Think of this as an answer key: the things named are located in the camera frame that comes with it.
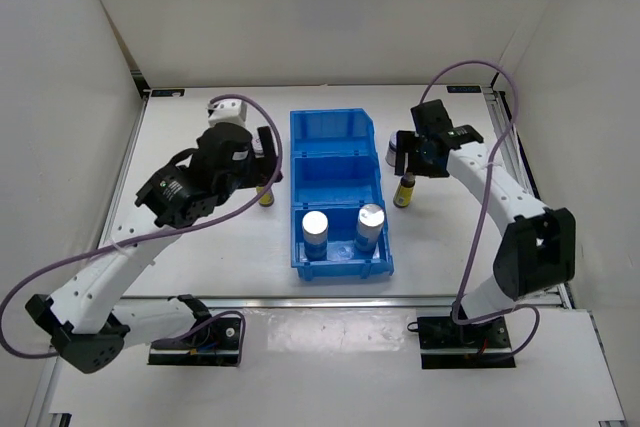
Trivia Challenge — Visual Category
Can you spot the yellow small bottle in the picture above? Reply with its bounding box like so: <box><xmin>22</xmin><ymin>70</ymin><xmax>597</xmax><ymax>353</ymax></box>
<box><xmin>393</xmin><ymin>172</ymin><xmax>416</xmax><ymax>208</ymax></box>
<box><xmin>256</xmin><ymin>186</ymin><xmax>275</xmax><ymax>208</ymax></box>

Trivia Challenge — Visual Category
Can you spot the silver-lid shaker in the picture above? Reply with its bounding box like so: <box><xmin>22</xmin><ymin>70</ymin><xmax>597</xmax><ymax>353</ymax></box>
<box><xmin>355</xmin><ymin>203</ymin><xmax>385</xmax><ymax>252</ymax></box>
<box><xmin>302</xmin><ymin>211</ymin><xmax>329</xmax><ymax>261</ymax></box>

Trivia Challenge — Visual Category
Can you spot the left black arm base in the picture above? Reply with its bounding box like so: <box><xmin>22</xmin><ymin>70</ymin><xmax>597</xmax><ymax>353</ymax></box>
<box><xmin>147</xmin><ymin>310</ymin><xmax>246</xmax><ymax>367</ymax></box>

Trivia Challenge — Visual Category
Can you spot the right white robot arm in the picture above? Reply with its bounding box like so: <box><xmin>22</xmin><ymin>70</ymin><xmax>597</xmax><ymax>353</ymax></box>
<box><xmin>395</xmin><ymin>100</ymin><xmax>576</xmax><ymax>347</ymax></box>

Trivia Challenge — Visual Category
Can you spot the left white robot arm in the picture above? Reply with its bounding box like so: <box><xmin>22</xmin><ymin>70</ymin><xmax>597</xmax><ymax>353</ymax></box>
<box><xmin>25</xmin><ymin>122</ymin><xmax>282</xmax><ymax>374</ymax></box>

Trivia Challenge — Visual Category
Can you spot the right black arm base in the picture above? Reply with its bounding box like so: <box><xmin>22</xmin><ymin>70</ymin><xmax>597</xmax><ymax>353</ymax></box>
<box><xmin>407</xmin><ymin>316</ymin><xmax>516</xmax><ymax>370</ymax></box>

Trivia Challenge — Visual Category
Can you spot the blue three-compartment bin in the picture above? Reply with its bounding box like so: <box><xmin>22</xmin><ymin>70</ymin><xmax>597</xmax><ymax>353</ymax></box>
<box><xmin>290</xmin><ymin>109</ymin><xmax>394</xmax><ymax>281</ymax></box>

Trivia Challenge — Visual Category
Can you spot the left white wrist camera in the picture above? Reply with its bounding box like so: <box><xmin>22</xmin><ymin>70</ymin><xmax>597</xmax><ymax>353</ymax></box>
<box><xmin>207</xmin><ymin>98</ymin><xmax>247</xmax><ymax>127</ymax></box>

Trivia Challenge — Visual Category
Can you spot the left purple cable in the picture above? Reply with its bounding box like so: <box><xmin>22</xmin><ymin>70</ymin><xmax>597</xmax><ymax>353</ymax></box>
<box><xmin>0</xmin><ymin>93</ymin><xmax>285</xmax><ymax>359</ymax></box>

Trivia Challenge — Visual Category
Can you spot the purple cable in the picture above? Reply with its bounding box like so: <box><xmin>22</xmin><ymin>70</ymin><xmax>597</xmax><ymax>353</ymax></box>
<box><xmin>418</xmin><ymin>60</ymin><xmax>541</xmax><ymax>356</ymax></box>
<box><xmin>0</xmin><ymin>93</ymin><xmax>285</xmax><ymax>359</ymax></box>

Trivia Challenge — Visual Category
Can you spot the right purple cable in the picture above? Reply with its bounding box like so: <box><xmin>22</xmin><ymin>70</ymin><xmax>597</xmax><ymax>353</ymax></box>
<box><xmin>418</xmin><ymin>60</ymin><xmax>541</xmax><ymax>356</ymax></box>

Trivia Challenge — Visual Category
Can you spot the aluminium front rail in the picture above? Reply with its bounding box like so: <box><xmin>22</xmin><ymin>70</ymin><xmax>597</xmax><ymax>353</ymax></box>
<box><xmin>54</xmin><ymin>295</ymin><xmax>571</xmax><ymax>333</ymax></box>

